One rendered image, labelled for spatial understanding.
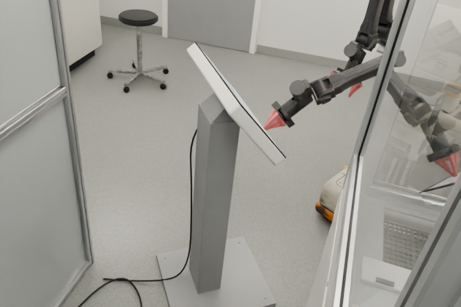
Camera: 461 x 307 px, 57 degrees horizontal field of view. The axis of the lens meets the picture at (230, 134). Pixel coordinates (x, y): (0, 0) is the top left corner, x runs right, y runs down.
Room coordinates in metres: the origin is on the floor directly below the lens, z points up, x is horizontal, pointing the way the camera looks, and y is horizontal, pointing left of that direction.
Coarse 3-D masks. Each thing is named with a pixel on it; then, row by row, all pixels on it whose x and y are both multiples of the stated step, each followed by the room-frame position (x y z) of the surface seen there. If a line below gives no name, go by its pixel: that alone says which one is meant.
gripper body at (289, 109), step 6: (276, 102) 1.37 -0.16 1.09; (288, 102) 1.35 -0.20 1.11; (294, 102) 1.34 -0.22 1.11; (282, 108) 1.33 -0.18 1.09; (288, 108) 1.33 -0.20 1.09; (294, 108) 1.33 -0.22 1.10; (300, 108) 1.35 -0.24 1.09; (282, 114) 1.33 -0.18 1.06; (288, 114) 1.32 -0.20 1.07; (294, 114) 1.33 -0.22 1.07
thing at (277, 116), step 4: (272, 104) 1.37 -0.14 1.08; (276, 104) 1.36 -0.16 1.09; (276, 108) 1.34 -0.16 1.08; (280, 108) 1.34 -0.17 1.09; (276, 112) 1.32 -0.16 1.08; (280, 112) 1.34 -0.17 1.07; (272, 116) 1.32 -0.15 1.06; (276, 116) 1.31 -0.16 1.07; (280, 116) 1.31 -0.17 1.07; (272, 120) 1.31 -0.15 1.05; (280, 120) 1.32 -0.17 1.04; (284, 120) 1.32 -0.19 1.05; (268, 124) 1.31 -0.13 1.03; (276, 124) 1.33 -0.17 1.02; (280, 124) 1.33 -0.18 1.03; (284, 124) 1.32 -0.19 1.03; (264, 128) 1.31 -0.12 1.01; (268, 128) 1.32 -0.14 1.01
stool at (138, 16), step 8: (120, 16) 3.51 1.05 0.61; (128, 16) 3.50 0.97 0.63; (136, 16) 3.52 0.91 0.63; (144, 16) 3.54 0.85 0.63; (152, 16) 3.56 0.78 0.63; (128, 24) 3.43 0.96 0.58; (136, 24) 3.41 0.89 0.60; (144, 24) 3.43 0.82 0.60; (152, 24) 3.51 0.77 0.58; (136, 64) 3.71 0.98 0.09; (112, 72) 3.53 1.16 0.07; (120, 72) 3.54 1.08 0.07; (128, 72) 3.55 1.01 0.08; (136, 72) 3.56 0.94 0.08; (144, 72) 3.57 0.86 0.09; (168, 72) 3.76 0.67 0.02; (128, 80) 3.37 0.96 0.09; (160, 80) 3.43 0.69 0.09; (128, 88) 3.29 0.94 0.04
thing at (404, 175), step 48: (432, 0) 0.72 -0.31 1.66; (432, 48) 0.58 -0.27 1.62; (384, 96) 0.93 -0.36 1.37; (432, 96) 0.47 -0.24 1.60; (384, 144) 0.69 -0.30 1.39; (432, 144) 0.39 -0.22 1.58; (384, 192) 0.53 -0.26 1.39; (432, 192) 0.33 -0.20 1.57; (384, 240) 0.42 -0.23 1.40; (384, 288) 0.34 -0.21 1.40
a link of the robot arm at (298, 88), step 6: (294, 84) 1.32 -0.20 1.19; (300, 84) 1.32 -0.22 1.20; (306, 84) 1.31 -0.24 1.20; (294, 90) 1.31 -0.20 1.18; (300, 90) 1.30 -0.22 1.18; (306, 90) 1.31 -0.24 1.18; (312, 90) 1.32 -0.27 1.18; (294, 96) 1.30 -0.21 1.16; (300, 96) 1.30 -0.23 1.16; (306, 96) 1.32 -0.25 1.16; (324, 96) 1.34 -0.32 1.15; (330, 96) 1.34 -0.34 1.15; (318, 102) 1.34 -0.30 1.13; (324, 102) 1.34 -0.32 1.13
